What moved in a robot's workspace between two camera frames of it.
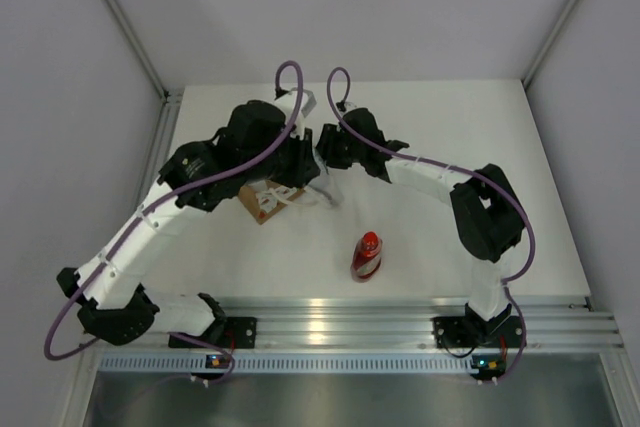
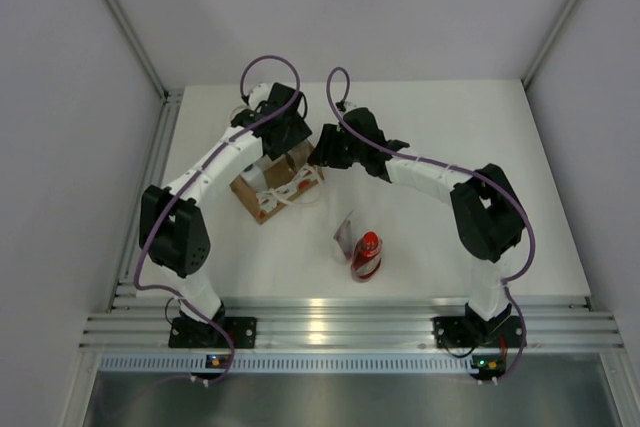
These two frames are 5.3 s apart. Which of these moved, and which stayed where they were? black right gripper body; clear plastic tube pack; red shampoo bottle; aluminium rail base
Moved: clear plastic tube pack
Stayed: red shampoo bottle; black right gripper body; aluminium rail base
